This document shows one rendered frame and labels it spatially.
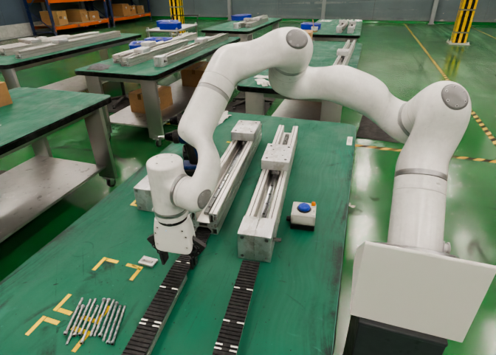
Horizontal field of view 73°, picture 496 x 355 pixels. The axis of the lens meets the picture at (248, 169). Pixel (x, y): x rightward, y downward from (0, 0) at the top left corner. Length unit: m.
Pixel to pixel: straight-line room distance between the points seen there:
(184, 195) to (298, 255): 0.46
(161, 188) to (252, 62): 0.38
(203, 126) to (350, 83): 0.39
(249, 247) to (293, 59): 0.54
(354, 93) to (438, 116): 0.20
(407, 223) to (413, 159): 0.16
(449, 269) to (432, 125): 0.32
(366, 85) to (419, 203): 0.31
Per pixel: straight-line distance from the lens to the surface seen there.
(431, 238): 0.87
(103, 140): 2.85
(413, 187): 0.89
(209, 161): 0.76
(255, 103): 2.90
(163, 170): 0.77
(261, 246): 1.00
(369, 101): 0.93
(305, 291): 0.98
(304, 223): 1.14
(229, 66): 0.89
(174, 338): 0.90
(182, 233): 0.87
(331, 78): 0.92
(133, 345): 0.88
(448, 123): 0.91
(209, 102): 0.84
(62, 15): 13.88
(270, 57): 0.86
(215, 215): 1.10
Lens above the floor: 1.51
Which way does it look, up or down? 29 degrees down
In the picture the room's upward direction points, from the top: 1 degrees counter-clockwise
